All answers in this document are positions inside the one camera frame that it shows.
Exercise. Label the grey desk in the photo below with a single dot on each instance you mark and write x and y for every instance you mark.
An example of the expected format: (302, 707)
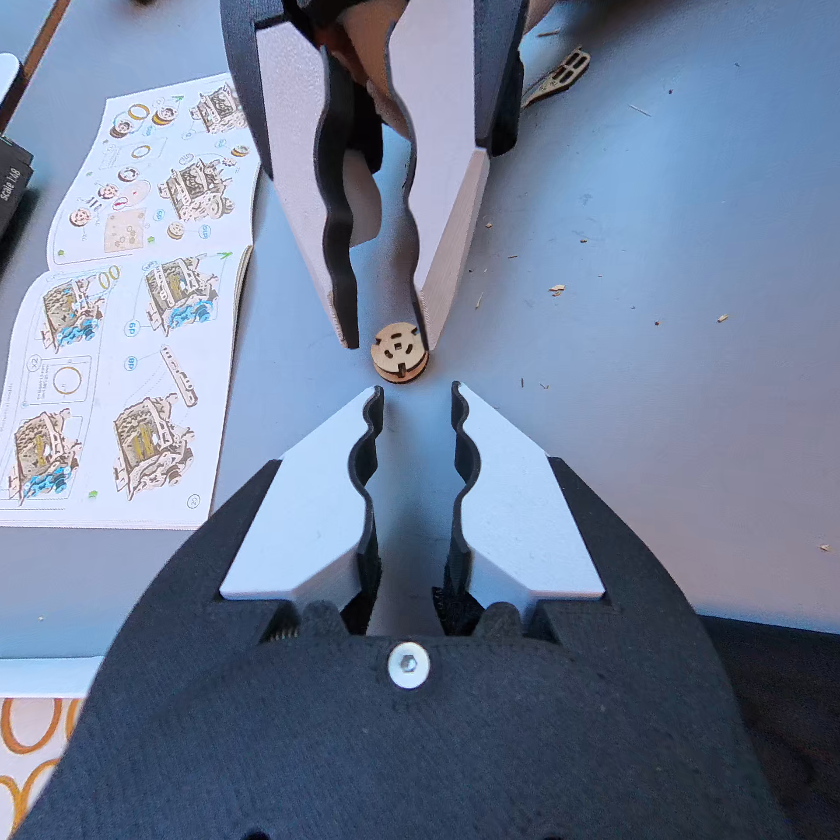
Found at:
(656, 394)

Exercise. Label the black model kit box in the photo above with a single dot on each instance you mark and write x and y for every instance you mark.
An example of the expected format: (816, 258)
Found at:
(13, 184)

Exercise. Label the round wooden disc with holes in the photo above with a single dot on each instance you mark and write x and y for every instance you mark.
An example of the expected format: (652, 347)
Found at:
(400, 379)

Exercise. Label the notched round wooden disc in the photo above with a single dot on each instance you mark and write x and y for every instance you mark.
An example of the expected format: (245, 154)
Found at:
(384, 358)

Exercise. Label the person's right hand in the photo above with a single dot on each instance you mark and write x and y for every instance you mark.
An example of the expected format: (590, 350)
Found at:
(367, 46)

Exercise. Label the slotted wooden offcut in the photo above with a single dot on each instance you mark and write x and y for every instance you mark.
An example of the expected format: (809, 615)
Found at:
(548, 88)

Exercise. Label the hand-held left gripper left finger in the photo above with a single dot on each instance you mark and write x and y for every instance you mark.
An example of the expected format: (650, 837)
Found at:
(298, 525)

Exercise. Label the person's dark clothing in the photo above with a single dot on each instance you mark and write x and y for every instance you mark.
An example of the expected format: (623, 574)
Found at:
(787, 722)

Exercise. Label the illustrated instruction booklet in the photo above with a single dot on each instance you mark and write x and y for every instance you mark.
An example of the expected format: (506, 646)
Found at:
(131, 328)

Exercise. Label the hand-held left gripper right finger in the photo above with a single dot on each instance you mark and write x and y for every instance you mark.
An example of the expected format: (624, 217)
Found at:
(528, 525)

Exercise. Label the white cardboard box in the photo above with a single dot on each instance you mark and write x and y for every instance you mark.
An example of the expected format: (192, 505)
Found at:
(39, 676)

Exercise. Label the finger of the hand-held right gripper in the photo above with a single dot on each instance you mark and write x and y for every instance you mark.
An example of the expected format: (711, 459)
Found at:
(292, 131)
(446, 131)

